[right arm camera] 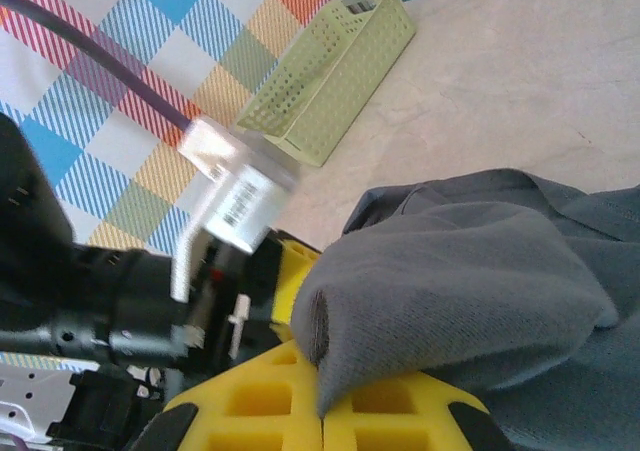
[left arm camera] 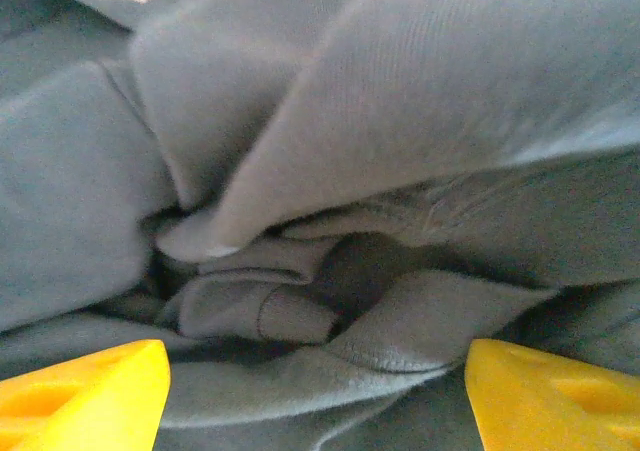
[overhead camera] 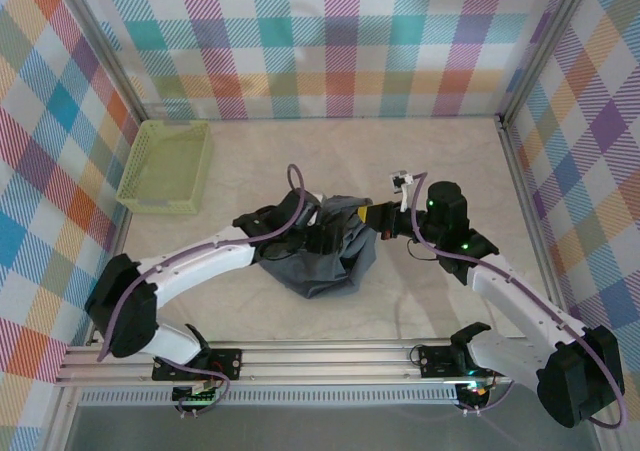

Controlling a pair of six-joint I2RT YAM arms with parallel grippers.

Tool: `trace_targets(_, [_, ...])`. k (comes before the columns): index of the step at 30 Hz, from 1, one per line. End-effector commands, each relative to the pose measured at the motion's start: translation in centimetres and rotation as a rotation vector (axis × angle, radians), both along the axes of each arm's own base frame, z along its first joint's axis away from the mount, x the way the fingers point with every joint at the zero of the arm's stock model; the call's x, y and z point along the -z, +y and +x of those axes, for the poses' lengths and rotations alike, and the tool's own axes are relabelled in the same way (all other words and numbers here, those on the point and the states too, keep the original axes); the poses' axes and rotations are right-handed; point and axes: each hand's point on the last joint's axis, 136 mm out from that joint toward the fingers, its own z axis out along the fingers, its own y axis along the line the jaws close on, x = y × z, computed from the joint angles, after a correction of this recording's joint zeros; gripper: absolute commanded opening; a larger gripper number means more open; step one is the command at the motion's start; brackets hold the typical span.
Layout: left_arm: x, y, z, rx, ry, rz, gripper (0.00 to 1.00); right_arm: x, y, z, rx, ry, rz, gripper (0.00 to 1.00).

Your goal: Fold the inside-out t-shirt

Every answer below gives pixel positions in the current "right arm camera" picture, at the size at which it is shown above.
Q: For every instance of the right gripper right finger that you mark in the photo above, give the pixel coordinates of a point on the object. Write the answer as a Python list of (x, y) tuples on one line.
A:
[(430, 411)]

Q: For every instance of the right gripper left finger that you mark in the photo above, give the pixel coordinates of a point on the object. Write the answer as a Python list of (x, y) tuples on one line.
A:
[(250, 378)]

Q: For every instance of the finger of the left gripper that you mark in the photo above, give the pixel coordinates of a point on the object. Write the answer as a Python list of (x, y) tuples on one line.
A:
[(287, 281)]

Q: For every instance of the grey t-shirt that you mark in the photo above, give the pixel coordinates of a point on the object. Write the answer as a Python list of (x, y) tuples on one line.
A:
[(475, 281)]

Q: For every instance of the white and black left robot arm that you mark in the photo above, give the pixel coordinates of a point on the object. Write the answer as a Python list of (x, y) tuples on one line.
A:
[(30, 396)]

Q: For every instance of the light green perforated basket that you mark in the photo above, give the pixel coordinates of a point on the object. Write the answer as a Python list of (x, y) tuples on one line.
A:
[(330, 81)]

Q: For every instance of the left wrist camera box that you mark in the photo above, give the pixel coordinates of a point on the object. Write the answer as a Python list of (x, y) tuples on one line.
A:
[(245, 206)]

